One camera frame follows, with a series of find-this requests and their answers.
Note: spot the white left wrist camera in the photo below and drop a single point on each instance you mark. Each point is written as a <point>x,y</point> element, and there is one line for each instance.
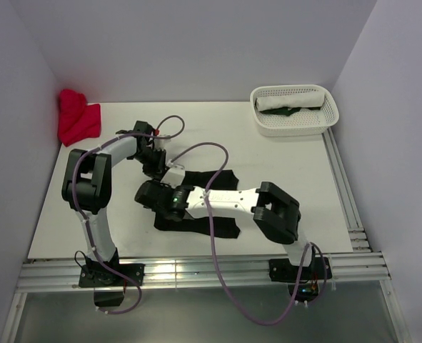
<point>160,142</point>

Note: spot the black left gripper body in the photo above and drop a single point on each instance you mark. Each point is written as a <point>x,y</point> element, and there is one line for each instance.
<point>153,160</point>

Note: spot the black t shirt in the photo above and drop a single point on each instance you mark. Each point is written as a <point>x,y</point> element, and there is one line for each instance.
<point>224,227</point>

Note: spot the aluminium frame rail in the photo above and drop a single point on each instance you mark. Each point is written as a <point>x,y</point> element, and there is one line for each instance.
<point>361,265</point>

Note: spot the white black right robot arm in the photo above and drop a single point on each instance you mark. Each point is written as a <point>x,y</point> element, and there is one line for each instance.
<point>224,213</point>

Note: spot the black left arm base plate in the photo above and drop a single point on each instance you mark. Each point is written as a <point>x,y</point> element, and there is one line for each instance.
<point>93,274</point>

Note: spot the white perforated plastic basket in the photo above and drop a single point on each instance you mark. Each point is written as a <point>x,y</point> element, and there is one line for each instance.
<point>302,123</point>

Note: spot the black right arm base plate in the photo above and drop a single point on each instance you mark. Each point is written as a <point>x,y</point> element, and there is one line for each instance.
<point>281,270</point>

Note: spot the rolled white t shirt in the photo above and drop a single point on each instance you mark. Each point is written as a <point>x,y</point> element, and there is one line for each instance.
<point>310,99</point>

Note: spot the red t shirt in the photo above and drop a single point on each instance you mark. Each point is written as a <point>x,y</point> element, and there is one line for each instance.
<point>78,120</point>

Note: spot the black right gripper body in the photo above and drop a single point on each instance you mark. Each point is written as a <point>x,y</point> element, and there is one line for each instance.
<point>163,185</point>

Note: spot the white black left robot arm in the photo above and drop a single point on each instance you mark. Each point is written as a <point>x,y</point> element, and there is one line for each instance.
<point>87,187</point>

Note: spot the dark green rolled t shirt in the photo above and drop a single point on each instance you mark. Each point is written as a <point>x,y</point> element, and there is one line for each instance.
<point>287,111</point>

